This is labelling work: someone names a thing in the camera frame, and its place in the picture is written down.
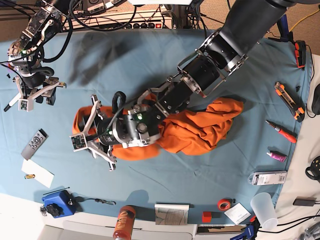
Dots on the white paper card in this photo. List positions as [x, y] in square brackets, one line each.
[42, 175]

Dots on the grey remote control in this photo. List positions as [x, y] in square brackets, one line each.
[34, 144]

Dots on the white square card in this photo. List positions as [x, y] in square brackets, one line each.
[237, 214]

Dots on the purple glue tube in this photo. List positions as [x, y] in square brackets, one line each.
[277, 156]

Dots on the red tape roll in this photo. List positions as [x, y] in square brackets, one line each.
[224, 204]

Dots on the orange black utility knife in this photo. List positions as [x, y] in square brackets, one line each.
[296, 109]

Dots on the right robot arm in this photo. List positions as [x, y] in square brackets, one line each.
[28, 49]

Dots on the blue spring clamp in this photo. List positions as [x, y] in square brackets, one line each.
[250, 231]

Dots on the blue clamp box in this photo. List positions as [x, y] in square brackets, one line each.
[59, 204]

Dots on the grey notebook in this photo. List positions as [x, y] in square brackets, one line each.
[171, 214]

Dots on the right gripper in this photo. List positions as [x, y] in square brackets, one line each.
[34, 78]

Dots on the plastic blister pack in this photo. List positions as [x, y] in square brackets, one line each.
[264, 178]

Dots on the power strip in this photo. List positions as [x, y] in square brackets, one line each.
[146, 25]

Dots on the small red cube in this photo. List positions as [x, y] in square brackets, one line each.
[206, 216]

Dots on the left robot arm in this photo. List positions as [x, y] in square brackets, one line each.
[159, 119]

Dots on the black and white marker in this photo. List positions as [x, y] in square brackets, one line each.
[10, 104]

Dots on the silver carabiner with strap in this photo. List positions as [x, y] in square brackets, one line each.
[80, 199]

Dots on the red screwdriver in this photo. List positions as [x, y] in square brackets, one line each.
[282, 132]

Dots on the orange black clamp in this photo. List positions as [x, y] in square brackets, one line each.
[300, 53]

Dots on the translucent plastic cup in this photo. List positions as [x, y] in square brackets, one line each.
[264, 211]

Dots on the blue black clamp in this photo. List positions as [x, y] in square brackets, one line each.
[285, 34]

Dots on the small yellow battery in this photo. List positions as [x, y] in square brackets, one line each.
[29, 176]

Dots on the black computer mouse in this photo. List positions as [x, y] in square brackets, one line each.
[315, 106]

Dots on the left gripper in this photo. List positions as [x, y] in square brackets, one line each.
[123, 130]

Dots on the orange drink bottle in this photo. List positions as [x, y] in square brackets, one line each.
[125, 222]

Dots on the orange t-shirt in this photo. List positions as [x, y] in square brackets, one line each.
[189, 132]

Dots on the blue-grey table cloth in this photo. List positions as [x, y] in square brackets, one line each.
[132, 61]

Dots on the black power adapter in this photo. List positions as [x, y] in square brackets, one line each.
[304, 201]

